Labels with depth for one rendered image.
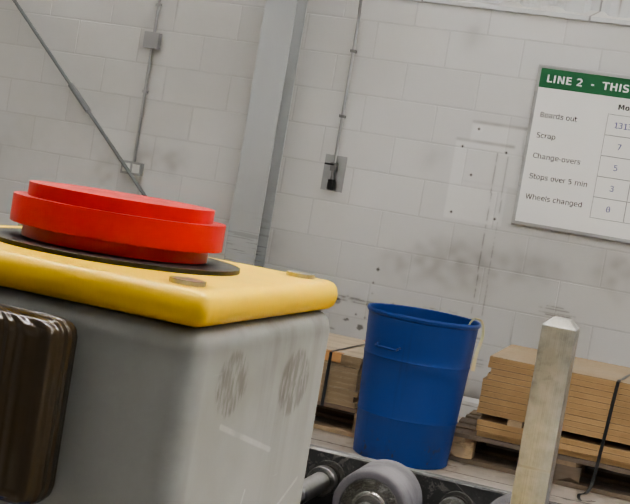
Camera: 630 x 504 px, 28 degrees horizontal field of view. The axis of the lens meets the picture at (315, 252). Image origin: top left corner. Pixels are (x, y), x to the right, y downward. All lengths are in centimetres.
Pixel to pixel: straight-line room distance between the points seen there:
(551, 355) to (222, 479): 109
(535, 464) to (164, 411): 113
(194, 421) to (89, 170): 819
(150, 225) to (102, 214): 1
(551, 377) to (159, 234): 110
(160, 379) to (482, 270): 729
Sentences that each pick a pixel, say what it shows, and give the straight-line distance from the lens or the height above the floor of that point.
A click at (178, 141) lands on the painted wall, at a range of 811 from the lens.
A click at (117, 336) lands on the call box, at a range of 20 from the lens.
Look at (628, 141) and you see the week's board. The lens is 738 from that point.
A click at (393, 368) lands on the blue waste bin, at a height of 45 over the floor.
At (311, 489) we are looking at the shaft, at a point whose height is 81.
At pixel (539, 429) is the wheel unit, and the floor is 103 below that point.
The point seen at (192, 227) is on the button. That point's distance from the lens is 22.
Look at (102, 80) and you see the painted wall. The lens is 840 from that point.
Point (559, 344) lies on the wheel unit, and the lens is 130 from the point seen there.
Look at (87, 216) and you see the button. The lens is 22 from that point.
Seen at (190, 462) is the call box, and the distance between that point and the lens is 20.
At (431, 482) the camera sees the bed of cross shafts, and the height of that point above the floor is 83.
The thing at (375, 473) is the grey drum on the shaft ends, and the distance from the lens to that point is 178.
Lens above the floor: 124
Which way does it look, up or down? 3 degrees down
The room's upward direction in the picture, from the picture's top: 10 degrees clockwise
